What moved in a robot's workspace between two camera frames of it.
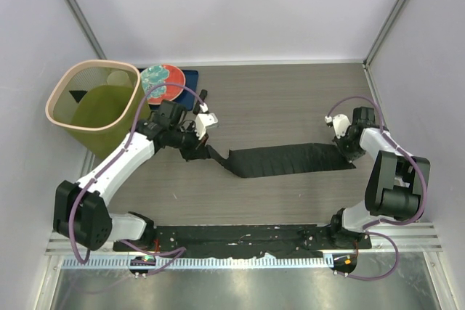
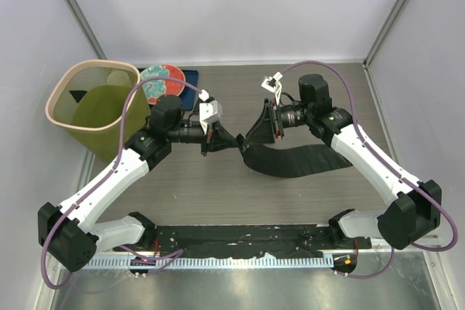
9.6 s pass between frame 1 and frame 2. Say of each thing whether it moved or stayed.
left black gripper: moved
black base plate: stayed
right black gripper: moved
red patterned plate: stayed
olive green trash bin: stayed
